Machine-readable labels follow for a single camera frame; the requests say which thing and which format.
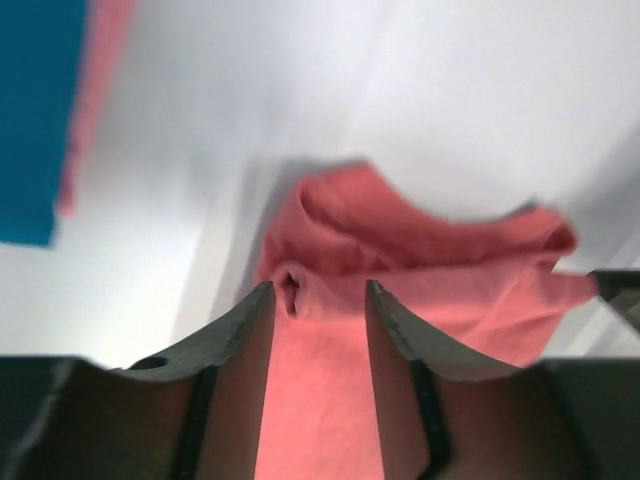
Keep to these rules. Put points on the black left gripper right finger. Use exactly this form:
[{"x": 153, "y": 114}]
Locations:
[{"x": 446, "y": 411}]

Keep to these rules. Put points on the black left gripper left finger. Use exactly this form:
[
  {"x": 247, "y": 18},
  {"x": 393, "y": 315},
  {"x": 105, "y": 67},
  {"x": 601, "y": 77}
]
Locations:
[{"x": 190, "y": 411}]

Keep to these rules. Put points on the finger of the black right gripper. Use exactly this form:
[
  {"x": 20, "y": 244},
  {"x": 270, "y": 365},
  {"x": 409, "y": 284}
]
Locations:
[{"x": 619, "y": 289}]

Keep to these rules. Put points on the salmon pink t shirt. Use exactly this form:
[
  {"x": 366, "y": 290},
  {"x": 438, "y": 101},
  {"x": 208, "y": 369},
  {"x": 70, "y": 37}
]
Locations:
[{"x": 492, "y": 286}]

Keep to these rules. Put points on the folded light pink t shirt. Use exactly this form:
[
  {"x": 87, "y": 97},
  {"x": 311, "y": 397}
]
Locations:
[{"x": 105, "y": 34}]

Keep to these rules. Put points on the folded blue t shirt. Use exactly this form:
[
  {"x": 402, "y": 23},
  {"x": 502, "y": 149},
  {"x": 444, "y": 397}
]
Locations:
[{"x": 41, "y": 46}]

